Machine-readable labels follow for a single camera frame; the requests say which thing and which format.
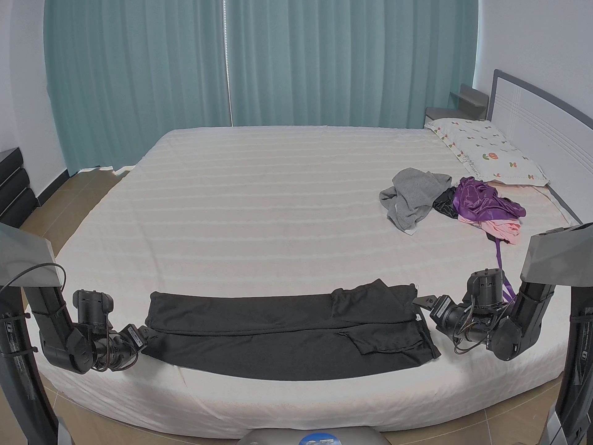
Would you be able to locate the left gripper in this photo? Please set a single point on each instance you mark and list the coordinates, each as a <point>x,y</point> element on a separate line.
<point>136,339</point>

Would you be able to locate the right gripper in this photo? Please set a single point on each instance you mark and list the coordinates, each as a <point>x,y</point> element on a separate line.
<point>442,313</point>

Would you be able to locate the black T-shirt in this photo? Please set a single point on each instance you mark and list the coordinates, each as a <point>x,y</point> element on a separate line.
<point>278,332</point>

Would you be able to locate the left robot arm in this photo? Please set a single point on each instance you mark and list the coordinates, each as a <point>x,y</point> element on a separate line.
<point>51,332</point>

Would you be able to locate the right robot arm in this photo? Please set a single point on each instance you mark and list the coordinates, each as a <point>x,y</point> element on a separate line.
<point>532,313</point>

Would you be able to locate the bed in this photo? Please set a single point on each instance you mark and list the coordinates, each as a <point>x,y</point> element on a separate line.
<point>278,179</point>

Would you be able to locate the black shiny garment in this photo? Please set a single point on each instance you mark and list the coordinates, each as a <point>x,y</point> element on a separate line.
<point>444,206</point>

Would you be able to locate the pink garment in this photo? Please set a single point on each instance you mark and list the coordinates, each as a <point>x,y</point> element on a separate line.
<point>502,230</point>

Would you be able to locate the grey garment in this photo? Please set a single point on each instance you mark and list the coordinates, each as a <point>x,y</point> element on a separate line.
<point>412,193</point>

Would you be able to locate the purple garment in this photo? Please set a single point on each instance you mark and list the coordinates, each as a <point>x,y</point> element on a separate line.
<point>477,200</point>

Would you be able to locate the white printed pillow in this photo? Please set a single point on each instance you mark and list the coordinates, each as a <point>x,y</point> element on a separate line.
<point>486,149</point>

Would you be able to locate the black chest of drawers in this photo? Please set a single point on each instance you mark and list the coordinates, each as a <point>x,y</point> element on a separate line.
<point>16,188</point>

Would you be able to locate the grey bedside table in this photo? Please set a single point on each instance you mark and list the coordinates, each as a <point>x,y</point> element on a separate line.
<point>456,111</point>

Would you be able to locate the blue-green curtain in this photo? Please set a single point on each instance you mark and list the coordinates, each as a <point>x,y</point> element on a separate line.
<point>139,63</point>
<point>347,49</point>

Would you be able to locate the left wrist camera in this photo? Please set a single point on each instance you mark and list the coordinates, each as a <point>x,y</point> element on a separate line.
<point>92,308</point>

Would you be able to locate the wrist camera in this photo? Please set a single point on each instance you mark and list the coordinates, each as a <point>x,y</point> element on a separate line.
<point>92,308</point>
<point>484,292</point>

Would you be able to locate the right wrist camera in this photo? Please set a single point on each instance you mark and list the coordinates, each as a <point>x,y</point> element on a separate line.
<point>484,292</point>

